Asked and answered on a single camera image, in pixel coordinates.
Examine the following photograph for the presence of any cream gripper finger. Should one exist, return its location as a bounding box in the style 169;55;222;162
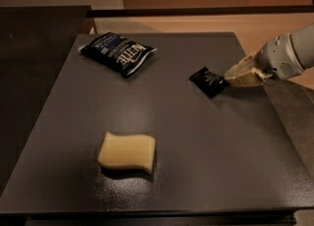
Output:
225;52;257;77
225;68;272;87

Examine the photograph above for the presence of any black rxbar chocolate bar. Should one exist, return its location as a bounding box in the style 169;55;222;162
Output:
189;67;229;98

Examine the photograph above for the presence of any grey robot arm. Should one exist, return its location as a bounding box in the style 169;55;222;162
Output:
224;25;314;87

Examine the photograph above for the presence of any black Kettle chips bag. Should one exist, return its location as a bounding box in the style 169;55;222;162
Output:
78;31;156;78

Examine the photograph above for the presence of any yellow sponge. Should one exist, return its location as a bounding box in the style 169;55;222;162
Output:
97;133;156;174

